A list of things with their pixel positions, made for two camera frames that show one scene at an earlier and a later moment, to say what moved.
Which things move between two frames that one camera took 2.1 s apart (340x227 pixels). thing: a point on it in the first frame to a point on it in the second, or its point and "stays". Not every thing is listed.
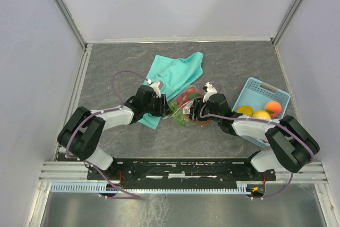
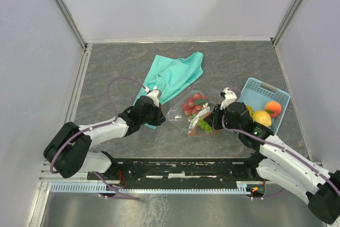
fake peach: (273, 108) stays
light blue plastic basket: (255, 94) stays
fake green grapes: (177, 114) to (206, 127)
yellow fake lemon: (262, 115) stays
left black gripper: (164, 108) to (160, 117)
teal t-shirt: (170, 73) stays
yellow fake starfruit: (246, 110) stays
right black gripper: (195, 110) to (212, 118)
